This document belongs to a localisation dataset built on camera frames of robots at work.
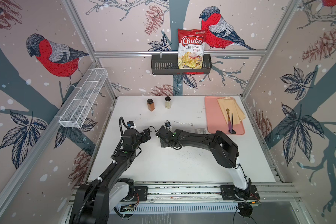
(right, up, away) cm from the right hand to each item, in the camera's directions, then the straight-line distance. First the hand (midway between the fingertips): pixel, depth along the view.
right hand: (167, 141), depth 93 cm
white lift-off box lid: (+24, +6, +2) cm, 25 cm away
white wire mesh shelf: (-48, +26, -16) cm, 57 cm away
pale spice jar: (0, +27, +15) cm, 31 cm away
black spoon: (+48, +6, +5) cm, 48 cm away
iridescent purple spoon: (+48, +13, +11) cm, 50 cm away
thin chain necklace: (+18, +10, +11) cm, 23 cm away
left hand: (-13, +10, -6) cm, 17 cm away
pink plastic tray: (+37, +13, +12) cm, 41 cm away
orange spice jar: (-13, +25, +15) cm, 32 cm away
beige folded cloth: (+53, +27, +21) cm, 63 cm away
